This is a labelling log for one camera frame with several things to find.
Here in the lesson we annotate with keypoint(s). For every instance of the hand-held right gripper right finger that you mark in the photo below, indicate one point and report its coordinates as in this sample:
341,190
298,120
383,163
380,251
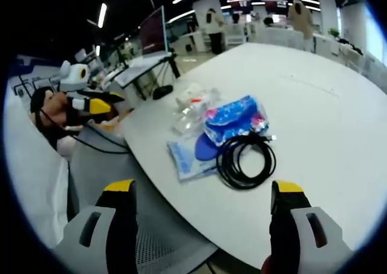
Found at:
287,225

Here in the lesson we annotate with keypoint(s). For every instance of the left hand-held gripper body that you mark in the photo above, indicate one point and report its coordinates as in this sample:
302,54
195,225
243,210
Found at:
74,77

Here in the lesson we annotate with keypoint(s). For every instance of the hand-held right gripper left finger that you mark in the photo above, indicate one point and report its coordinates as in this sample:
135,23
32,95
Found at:
121,213

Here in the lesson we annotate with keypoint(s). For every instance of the small black case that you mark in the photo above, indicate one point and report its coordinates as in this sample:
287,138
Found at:
161,92

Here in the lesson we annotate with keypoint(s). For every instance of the clear blue-printed bag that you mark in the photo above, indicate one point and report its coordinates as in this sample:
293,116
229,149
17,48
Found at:
184,162

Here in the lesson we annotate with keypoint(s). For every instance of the clear plastic bag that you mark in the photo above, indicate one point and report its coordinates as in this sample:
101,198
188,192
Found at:
193,107

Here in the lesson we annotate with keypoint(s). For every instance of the blue round disc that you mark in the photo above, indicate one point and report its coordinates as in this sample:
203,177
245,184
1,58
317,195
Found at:
204,151

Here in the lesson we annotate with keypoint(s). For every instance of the blue patterned pouch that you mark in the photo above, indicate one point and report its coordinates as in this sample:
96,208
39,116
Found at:
239,116

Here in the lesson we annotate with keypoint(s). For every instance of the white tabletop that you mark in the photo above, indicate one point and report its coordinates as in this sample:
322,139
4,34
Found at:
302,110

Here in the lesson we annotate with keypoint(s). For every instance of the person's right hand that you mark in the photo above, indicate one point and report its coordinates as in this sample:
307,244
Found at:
267,266

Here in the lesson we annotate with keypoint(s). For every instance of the white background desk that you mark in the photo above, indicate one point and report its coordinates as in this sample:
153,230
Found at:
136,68

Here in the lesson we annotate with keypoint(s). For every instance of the short ceiling light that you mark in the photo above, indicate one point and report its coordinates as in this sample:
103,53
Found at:
102,14

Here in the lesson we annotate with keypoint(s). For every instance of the dark red monitor screen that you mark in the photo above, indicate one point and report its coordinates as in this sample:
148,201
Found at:
152,32

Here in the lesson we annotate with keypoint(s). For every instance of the white clothing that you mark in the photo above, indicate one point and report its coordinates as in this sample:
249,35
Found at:
33,171

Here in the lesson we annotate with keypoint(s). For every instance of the dark clothes pile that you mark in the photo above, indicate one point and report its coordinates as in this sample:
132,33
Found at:
352,47

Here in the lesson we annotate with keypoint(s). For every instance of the green potted plant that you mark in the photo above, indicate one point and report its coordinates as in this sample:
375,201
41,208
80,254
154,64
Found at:
334,32

